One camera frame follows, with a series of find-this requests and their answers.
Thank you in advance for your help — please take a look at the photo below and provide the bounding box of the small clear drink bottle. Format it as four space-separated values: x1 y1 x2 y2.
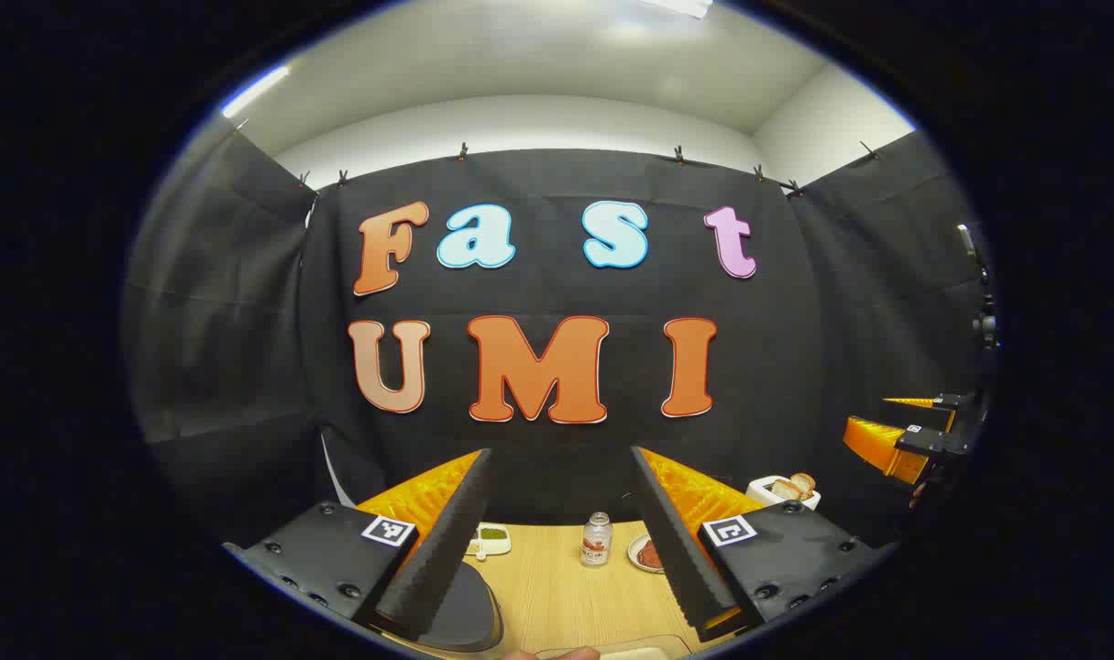
580 511 613 567

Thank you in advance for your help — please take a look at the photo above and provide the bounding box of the white toaster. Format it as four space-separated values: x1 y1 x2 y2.
745 473 822 512

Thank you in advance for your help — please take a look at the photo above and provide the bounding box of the ceiling light strip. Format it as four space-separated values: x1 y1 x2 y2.
637 0 715 21
220 62 293 120

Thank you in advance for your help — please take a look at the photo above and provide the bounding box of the round white plate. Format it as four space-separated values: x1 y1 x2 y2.
627 533 667 574

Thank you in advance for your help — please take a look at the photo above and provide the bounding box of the small white dish green filling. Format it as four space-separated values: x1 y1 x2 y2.
465 522 513 560

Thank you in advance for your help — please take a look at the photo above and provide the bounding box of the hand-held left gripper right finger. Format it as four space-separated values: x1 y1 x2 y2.
630 445 895 643

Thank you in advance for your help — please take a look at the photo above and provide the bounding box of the black backdrop cloth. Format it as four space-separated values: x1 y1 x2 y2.
121 115 998 551

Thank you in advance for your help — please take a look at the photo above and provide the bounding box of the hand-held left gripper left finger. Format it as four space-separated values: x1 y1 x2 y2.
223 447 498 643

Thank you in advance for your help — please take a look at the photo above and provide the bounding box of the dark grey rice cooker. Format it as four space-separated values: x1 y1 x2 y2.
419 561 505 654

